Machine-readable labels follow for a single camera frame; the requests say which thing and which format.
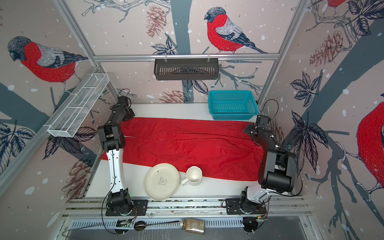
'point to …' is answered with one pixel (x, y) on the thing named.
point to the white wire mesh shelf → (70, 119)
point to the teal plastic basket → (232, 105)
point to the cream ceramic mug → (194, 175)
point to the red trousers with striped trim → (221, 149)
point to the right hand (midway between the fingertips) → (251, 132)
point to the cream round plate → (162, 181)
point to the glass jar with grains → (193, 226)
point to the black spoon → (141, 225)
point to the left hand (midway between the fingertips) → (127, 116)
